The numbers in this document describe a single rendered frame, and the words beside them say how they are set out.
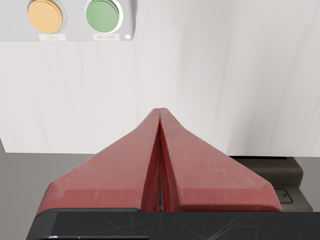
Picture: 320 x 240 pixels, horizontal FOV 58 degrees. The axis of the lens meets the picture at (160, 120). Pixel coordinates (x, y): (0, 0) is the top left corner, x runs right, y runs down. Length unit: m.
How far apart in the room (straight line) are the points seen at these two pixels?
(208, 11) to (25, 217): 2.15
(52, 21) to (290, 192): 0.68
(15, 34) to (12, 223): 2.18
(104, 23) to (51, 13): 0.06
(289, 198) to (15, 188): 1.79
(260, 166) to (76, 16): 0.59
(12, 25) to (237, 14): 0.33
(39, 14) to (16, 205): 2.02
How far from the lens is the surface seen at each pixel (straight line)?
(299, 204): 0.80
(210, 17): 0.49
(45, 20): 0.40
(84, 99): 0.56
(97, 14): 0.38
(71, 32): 0.40
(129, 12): 0.38
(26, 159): 1.98
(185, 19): 0.49
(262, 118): 0.61
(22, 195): 2.24
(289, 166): 0.84
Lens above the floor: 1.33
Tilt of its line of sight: 55 degrees down
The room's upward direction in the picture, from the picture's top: 179 degrees clockwise
